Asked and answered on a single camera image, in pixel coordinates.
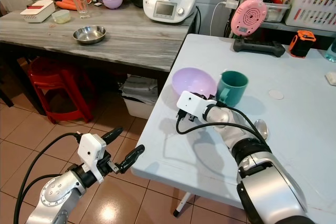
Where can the white round lid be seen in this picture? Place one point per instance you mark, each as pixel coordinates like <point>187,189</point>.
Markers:
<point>276,94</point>

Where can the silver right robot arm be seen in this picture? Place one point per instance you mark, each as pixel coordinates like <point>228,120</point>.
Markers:
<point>273,182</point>

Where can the stainless steel bowl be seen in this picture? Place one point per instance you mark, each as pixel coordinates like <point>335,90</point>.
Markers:
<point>90,34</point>

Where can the small white object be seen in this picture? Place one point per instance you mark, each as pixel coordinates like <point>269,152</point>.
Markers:
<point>332,78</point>

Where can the pink round device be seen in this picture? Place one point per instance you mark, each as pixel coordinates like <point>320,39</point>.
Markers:
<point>248,17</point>

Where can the teal glass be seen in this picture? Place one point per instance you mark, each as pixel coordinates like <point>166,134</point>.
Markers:
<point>332,52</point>

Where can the small purple bowl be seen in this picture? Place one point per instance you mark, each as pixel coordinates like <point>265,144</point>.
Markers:
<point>112,0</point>

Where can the white box with red stripe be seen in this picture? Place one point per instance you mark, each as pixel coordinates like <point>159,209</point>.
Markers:
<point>38,10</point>

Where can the small clear plastic container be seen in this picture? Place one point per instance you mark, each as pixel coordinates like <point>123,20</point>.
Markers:
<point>61,17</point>

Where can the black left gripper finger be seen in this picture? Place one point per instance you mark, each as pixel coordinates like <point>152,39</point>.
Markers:
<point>132,158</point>
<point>112,134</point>

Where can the green mug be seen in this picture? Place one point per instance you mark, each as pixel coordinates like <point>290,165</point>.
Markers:
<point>232,88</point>

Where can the white table leg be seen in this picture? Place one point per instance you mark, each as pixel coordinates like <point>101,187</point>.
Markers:
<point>182,204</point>

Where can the clear plastic food container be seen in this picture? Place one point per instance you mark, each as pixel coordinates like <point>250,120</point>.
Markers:
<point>277,13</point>

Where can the grey wood-grain table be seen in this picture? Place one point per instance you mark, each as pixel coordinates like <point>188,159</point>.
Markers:
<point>136,40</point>

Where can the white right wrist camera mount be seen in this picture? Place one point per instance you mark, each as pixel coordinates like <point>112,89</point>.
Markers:
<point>193,103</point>

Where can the white power adapter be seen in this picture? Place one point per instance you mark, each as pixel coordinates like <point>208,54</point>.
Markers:
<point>231,3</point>

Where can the black device base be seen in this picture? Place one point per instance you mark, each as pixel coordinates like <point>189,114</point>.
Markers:
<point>260,47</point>

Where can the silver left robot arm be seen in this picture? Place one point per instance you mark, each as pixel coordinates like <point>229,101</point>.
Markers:
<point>55,198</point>

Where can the large purple plastic bowl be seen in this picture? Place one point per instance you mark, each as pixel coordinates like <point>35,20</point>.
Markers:
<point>191,81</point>

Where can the orange carrots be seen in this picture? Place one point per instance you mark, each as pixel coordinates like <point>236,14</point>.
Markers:
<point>65,5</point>

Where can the clear drinking glass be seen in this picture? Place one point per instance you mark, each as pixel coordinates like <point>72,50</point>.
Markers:
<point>80,2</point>

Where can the metal spoon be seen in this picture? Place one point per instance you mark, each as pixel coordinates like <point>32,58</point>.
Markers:
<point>261,128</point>

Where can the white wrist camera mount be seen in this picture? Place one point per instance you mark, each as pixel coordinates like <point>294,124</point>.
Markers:
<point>92,153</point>
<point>193,103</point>

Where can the white laundry basket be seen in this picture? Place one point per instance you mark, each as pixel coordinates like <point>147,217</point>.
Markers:
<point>312,6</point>

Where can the white storage bin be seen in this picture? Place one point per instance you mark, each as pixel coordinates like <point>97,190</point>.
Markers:
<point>139,106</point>

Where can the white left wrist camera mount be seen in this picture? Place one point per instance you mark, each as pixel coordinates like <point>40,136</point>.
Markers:
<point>92,153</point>

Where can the red plastic stool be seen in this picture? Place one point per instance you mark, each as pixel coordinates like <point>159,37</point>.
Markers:
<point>59,80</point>

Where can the orange and black device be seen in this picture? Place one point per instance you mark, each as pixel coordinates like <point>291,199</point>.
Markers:
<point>302,43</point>

